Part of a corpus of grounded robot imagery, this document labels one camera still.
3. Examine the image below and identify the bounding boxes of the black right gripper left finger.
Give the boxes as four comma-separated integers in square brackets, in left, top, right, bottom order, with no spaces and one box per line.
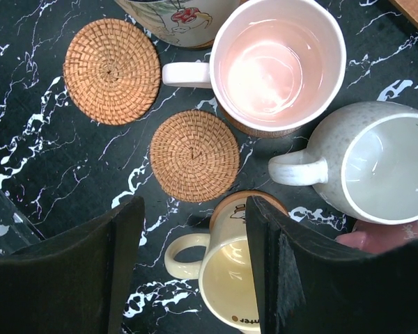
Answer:
[0,196,145,333]

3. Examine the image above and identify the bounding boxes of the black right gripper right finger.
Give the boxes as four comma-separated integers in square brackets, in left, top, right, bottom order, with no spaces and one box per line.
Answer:
[245,196,418,333]

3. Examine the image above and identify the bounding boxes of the yellow mug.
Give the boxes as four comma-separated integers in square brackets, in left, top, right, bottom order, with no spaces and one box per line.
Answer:
[164,191,261,333]

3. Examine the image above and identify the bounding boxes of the maroon speckled mug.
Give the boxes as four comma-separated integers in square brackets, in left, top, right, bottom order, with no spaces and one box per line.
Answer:
[335,220,418,254]

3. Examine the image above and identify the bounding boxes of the white speckled mug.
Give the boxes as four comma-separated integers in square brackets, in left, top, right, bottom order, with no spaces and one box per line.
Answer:
[268,102,418,225]

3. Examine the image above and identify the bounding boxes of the pink mug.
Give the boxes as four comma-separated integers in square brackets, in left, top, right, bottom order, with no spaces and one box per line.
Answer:
[162,1,346,132]

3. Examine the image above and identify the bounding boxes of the green floral mug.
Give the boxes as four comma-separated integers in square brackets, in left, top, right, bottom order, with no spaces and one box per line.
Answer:
[116,0,244,49]

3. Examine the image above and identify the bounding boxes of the smooth brown wooden coaster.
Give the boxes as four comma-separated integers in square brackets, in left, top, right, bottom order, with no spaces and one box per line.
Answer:
[210,190,289,229]

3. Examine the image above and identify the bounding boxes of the woven rattan coaster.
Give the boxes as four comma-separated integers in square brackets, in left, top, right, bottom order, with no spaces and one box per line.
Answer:
[150,109,240,202]
[63,18,160,125]

